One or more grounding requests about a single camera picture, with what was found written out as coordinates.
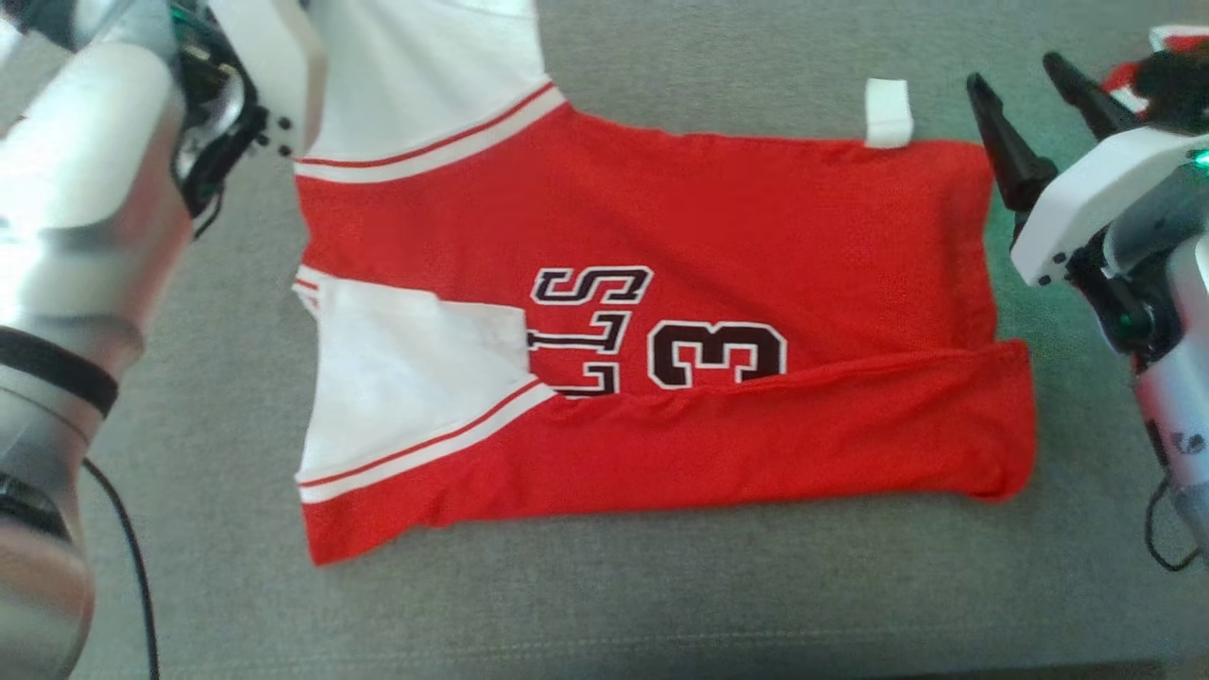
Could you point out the large grey sofa seat cushion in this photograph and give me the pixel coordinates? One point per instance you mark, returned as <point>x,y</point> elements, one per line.
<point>661,614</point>

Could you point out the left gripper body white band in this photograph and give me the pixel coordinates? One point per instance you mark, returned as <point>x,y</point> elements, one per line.
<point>274,66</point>

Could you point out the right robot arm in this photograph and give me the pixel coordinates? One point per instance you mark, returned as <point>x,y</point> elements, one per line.
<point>1181,397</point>

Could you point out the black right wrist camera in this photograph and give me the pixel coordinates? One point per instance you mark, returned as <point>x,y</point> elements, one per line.
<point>1176,90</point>

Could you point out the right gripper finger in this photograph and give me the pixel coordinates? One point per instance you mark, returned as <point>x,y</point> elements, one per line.
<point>1096,104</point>
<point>1015,161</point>

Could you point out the red mesh garment white trim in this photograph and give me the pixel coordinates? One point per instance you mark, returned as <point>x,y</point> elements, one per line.
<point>1122,77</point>

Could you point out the red jersey with white sleeves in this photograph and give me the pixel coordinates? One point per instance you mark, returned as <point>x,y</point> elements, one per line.
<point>756,217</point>

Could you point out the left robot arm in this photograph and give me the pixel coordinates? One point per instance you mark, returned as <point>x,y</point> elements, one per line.
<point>76,217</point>

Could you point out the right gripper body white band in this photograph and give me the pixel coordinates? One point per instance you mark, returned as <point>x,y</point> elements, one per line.
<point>1096,198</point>

